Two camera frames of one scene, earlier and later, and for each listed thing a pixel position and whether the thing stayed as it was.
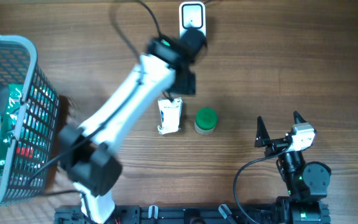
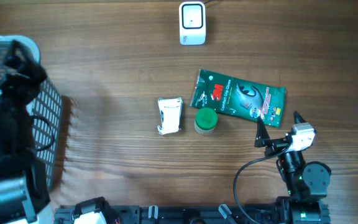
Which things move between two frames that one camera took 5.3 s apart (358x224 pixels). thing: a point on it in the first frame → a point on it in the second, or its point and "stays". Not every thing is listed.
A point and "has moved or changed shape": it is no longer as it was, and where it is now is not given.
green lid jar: x=206 y=120 stays
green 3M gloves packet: x=14 y=94 has moved or changed shape
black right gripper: x=263 y=139 stays
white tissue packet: x=170 y=114 stays
